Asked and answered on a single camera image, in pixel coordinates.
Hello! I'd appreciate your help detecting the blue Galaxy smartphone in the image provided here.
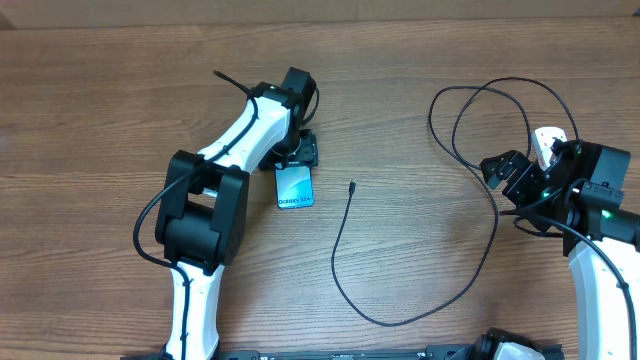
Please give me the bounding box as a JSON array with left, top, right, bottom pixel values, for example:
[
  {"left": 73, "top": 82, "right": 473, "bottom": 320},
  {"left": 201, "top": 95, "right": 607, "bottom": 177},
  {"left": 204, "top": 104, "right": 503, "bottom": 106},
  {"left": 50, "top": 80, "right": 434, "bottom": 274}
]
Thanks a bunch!
[{"left": 274, "top": 166, "right": 315, "bottom": 209}]

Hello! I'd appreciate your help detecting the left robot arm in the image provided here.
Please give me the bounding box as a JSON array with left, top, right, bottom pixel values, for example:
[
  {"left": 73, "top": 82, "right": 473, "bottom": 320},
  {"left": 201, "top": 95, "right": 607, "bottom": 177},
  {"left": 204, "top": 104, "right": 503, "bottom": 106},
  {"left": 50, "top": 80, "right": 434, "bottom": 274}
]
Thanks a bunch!
[{"left": 155, "top": 68, "right": 319, "bottom": 359}]

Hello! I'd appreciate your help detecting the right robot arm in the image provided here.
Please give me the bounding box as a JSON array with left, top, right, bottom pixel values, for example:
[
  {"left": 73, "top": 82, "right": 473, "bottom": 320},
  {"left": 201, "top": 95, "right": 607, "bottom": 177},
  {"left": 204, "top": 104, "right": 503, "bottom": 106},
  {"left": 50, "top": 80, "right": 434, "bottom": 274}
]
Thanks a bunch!
[{"left": 480, "top": 140, "right": 639, "bottom": 360}]

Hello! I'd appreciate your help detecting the white power strip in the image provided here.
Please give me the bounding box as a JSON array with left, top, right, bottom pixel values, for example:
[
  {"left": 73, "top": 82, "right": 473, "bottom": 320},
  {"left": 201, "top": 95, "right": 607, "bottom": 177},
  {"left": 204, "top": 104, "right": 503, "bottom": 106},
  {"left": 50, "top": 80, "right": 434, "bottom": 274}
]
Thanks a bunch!
[{"left": 532, "top": 127, "right": 567, "bottom": 170}]

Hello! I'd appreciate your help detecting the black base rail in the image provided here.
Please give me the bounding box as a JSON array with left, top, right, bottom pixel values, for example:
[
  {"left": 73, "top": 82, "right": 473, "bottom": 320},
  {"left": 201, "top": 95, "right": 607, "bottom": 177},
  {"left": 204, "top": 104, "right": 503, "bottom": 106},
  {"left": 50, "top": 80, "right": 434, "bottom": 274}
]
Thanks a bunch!
[{"left": 119, "top": 327, "right": 566, "bottom": 360}]

